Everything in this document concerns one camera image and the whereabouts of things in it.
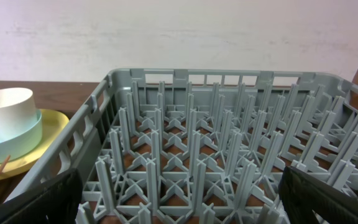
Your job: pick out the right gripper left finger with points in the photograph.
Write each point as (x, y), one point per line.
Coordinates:
(53, 201)

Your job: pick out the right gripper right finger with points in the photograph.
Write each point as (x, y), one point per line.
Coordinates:
(304, 197)

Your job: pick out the grey dishwasher rack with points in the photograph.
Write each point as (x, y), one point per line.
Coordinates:
(206, 146)

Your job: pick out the yellow plate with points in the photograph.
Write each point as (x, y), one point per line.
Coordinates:
(53, 123)

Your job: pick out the light blue bowl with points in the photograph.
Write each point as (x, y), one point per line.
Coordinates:
(23, 143)

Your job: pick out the white cup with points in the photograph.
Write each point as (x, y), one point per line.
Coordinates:
(17, 112)

